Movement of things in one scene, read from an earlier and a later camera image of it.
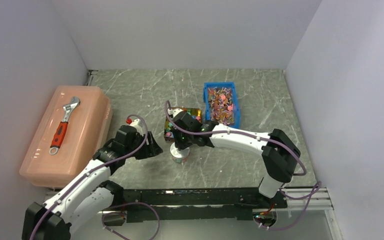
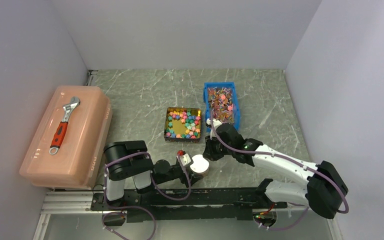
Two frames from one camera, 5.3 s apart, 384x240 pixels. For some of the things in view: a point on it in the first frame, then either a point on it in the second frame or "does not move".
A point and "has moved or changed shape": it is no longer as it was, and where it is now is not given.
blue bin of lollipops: [221, 103] does not move
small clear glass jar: [180, 160] has moved or changed shape
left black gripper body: [138, 141] to [176, 173]
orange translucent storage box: [76, 126] does not move
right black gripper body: [182, 140] to [216, 149]
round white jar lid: [178, 153] to [200, 165]
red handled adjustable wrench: [60, 135] does not move
